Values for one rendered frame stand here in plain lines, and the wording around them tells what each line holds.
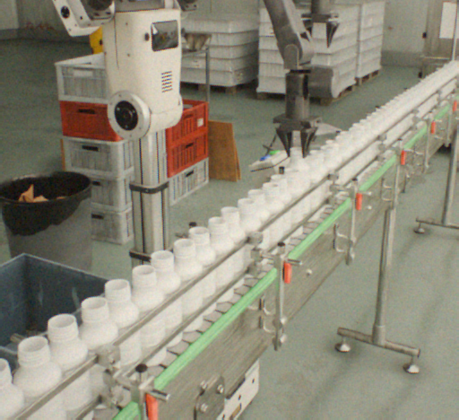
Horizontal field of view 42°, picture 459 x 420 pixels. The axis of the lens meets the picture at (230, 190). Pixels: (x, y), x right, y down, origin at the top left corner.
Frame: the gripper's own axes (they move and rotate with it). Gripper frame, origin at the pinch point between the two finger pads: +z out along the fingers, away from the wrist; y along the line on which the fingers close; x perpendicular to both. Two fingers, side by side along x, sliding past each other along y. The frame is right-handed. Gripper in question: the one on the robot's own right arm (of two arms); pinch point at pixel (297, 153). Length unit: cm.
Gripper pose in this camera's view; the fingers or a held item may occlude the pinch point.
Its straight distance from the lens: 148.7
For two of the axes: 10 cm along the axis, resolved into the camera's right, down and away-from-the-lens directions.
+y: 8.7, 1.3, -4.7
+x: 4.9, -2.9, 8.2
